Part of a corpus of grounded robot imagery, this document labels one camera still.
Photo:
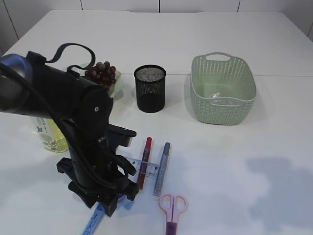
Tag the blue scissors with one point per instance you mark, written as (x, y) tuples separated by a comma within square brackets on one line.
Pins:
[(94, 220)]

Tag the purple artificial grape bunch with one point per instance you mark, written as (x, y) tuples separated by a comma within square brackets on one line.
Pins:
[(102, 74)]

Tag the black mesh pen cup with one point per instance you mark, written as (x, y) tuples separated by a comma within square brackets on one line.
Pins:
[(150, 88)]

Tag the clear plastic sheet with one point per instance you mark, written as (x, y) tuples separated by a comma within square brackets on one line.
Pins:
[(216, 95)]

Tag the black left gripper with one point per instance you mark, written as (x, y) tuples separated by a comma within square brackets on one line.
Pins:
[(91, 168)]

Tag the silver glitter pen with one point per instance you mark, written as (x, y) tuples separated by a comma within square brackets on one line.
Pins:
[(161, 171)]

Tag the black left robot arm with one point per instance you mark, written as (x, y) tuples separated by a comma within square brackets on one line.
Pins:
[(29, 86)]

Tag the green wavy plastic plate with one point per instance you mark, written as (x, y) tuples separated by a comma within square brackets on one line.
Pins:
[(115, 88)]

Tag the clear plastic ruler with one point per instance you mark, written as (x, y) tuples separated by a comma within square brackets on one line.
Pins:
[(131, 166)]

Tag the pink scissors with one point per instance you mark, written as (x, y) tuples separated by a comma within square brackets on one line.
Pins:
[(172, 212)]

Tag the green woven plastic basket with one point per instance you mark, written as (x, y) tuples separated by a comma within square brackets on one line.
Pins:
[(232, 78)]

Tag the yellow tea bottle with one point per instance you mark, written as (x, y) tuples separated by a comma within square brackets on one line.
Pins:
[(49, 134)]

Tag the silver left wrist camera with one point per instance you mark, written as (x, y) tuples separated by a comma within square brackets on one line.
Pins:
[(119, 136)]

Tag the red glitter pen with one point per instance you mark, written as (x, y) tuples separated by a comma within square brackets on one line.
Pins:
[(143, 165)]

